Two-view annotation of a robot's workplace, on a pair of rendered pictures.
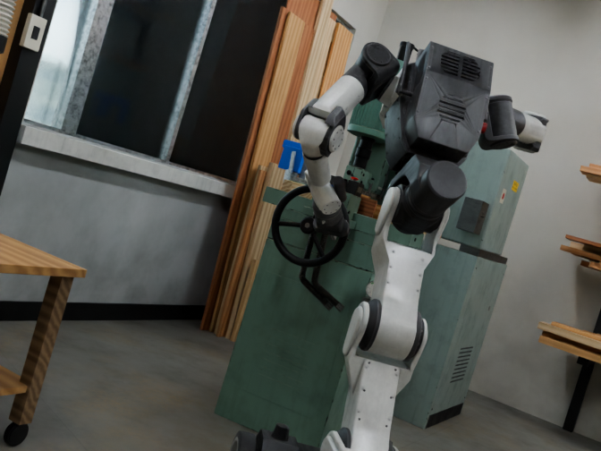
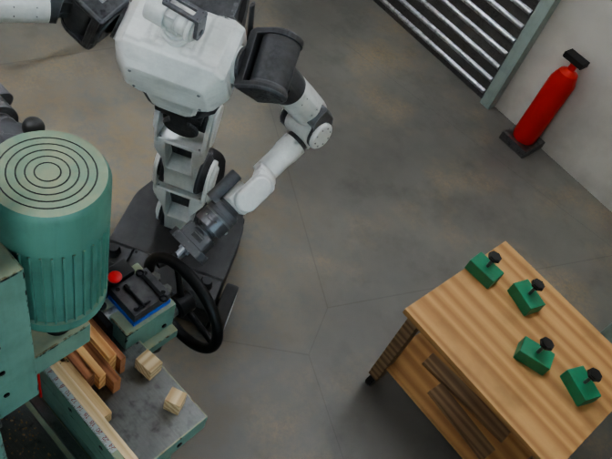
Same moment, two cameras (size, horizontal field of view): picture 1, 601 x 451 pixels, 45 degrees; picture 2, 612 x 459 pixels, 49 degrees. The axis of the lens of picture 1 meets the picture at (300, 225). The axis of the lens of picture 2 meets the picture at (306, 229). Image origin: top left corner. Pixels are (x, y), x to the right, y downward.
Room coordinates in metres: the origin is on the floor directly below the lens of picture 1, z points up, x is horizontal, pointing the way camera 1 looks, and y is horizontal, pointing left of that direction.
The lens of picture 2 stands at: (3.41, 0.27, 2.26)
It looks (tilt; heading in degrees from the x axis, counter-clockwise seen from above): 49 degrees down; 186
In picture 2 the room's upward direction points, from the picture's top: 22 degrees clockwise
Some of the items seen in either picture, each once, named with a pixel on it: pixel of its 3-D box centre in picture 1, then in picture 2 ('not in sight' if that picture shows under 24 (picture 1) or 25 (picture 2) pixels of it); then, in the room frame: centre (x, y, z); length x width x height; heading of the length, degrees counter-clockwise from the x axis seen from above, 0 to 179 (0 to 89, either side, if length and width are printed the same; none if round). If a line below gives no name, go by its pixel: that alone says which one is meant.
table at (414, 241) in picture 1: (339, 216); (98, 338); (2.77, -0.13, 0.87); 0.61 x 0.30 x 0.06; 69
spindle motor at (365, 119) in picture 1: (379, 99); (51, 237); (2.88, -0.15, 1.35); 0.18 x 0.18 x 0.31
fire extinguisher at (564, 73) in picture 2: not in sight; (547, 103); (0.18, 0.89, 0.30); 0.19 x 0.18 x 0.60; 152
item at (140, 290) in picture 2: (342, 183); (132, 288); (2.69, -0.10, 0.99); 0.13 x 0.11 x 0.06; 69
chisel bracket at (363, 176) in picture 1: (357, 180); (48, 341); (2.90, -0.16, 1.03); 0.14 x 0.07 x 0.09; 159
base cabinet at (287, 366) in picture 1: (315, 339); not in sight; (2.99, -0.20, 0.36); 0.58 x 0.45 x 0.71; 159
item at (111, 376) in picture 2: not in sight; (84, 347); (2.83, -0.13, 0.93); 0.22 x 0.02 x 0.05; 69
